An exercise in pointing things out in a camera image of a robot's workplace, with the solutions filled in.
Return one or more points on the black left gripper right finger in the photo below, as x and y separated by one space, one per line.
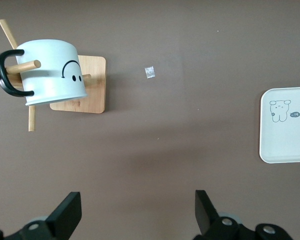
207 220

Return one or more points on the wooden mug stand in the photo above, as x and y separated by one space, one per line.
95 82

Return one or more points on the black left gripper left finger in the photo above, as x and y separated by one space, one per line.
65 215

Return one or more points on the small clear tape piece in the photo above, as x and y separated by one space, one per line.
150 72

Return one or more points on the white tray with bear print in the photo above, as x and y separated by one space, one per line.
285 140

